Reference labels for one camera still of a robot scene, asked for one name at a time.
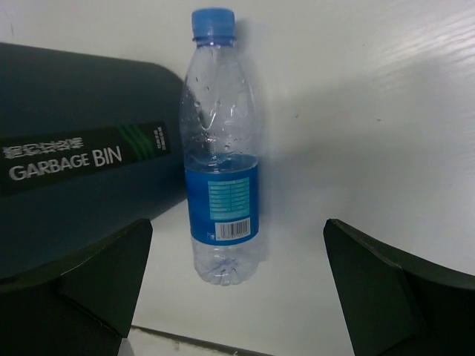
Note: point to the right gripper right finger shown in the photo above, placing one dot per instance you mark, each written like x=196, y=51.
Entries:
x=395, y=303

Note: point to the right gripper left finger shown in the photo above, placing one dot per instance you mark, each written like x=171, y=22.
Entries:
x=81, y=304

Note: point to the tall blue cap bottle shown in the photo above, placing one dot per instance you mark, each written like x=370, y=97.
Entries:
x=220, y=135

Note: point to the dark grey plastic bin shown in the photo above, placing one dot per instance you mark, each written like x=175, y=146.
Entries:
x=89, y=144

